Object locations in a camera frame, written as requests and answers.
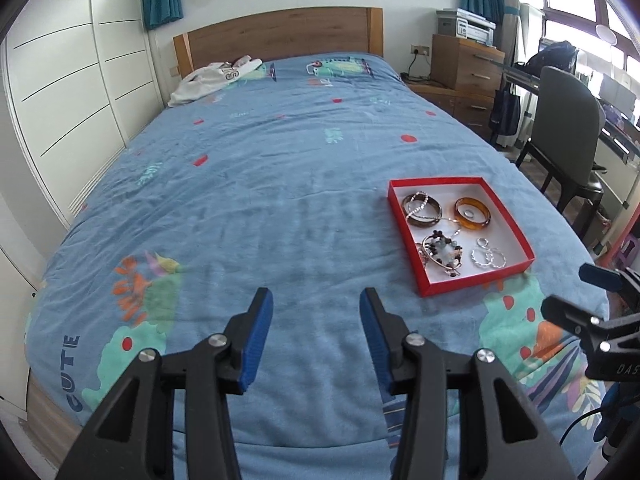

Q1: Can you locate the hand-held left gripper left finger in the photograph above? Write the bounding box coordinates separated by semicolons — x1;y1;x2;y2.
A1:
55;287;275;480

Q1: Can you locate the grey chair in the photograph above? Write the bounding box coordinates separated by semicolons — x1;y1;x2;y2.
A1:
515;66;608;235

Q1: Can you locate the red jewelry box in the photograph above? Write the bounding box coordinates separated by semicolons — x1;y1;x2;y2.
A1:
387;176;537;298

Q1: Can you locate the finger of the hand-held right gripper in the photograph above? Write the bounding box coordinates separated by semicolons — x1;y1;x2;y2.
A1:
579;262;640;294
541;295;640;356

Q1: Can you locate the amber bangle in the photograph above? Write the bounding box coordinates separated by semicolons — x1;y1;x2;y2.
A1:
454;197;492;232

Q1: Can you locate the white printer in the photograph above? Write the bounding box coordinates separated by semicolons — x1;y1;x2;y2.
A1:
436;8;497;45

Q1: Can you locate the wooden headboard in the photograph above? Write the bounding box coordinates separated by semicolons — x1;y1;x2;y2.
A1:
172;7;385;78

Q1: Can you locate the dark blue hanging bag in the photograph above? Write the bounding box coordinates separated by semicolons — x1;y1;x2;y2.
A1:
489;85;522;137

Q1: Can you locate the white wardrobe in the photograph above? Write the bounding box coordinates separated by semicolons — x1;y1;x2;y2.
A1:
0;0;166;231

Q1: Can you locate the dark backpack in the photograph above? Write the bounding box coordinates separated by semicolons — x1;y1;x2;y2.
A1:
525;41;578;78

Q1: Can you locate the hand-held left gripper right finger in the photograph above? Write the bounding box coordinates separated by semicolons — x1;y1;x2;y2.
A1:
359;287;576;480

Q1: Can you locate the wooden dresser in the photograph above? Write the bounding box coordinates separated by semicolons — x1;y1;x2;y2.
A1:
431;34;506;138

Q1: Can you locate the beaded bracelet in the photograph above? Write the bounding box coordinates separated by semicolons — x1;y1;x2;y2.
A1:
421;229;465;277

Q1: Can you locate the bed with blue cover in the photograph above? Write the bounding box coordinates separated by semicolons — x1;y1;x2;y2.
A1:
25;52;616;480

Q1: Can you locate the desk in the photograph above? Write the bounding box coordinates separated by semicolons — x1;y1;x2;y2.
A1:
502;62;640;163

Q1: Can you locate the dark brown bangle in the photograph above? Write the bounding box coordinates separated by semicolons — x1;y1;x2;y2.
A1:
402;192;443;227

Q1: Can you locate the black cable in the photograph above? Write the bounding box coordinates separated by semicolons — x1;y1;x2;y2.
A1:
557;406;607;447

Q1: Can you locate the white garment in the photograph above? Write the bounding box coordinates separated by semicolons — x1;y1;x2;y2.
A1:
167;55;263;108

